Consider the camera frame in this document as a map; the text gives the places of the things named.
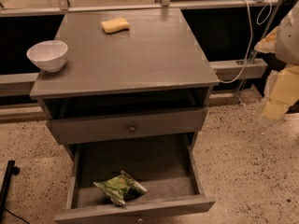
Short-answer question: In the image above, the black stand leg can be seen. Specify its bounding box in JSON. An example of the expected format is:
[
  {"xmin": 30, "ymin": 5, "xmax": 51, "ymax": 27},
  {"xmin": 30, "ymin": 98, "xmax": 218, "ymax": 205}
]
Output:
[{"xmin": 0, "ymin": 160, "xmax": 20, "ymax": 220}]

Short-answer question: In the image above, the white ceramic bowl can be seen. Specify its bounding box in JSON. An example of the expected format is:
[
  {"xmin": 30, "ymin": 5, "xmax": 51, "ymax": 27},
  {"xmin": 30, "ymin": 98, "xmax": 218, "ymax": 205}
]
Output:
[{"xmin": 26, "ymin": 40, "xmax": 68, "ymax": 72}]

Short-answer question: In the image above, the open grey middle drawer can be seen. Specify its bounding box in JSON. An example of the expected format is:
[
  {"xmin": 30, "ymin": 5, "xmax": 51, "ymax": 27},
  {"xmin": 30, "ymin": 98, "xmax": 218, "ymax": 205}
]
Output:
[{"xmin": 55, "ymin": 133, "xmax": 215, "ymax": 224}]

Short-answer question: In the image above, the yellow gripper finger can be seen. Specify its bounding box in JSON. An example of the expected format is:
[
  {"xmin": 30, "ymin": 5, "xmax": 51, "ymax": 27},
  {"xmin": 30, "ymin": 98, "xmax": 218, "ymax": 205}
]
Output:
[
  {"xmin": 258, "ymin": 64, "xmax": 299, "ymax": 126},
  {"xmin": 254, "ymin": 27, "xmax": 278, "ymax": 53}
]

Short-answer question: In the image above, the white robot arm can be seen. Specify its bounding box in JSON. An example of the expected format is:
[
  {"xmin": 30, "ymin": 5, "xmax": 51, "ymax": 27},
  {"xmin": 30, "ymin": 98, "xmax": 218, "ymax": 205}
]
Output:
[{"xmin": 254, "ymin": 1, "xmax": 299, "ymax": 127}]

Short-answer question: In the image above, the closed grey top drawer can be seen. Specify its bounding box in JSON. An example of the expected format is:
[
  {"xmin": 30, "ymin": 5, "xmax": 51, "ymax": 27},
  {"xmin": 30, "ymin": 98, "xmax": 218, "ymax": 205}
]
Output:
[{"xmin": 47, "ymin": 107, "xmax": 207, "ymax": 145}]

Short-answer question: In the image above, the grey wooden drawer cabinet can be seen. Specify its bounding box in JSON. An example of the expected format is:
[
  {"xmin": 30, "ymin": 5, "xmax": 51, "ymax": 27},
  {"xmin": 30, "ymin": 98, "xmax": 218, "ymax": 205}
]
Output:
[{"xmin": 29, "ymin": 7, "xmax": 220, "ymax": 154}]

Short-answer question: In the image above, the yellow sponge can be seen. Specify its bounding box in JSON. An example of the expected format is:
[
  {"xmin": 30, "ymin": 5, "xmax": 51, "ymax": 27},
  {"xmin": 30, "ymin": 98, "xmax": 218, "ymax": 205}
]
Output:
[{"xmin": 101, "ymin": 18, "xmax": 130, "ymax": 34}]

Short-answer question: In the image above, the round drawer knob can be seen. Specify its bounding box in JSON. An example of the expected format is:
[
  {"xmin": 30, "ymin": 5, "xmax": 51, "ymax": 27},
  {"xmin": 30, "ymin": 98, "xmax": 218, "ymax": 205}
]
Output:
[{"xmin": 128, "ymin": 124, "xmax": 136, "ymax": 133}]

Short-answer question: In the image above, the white hanging cable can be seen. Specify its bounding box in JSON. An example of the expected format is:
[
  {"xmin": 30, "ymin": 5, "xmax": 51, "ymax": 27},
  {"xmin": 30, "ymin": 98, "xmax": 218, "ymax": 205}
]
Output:
[{"xmin": 216, "ymin": 0, "xmax": 274, "ymax": 85}]

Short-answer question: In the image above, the green jalapeno chip bag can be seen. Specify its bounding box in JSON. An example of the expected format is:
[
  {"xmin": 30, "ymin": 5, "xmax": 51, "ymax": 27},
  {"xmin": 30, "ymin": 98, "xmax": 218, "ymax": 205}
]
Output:
[{"xmin": 93, "ymin": 170, "xmax": 147, "ymax": 206}]

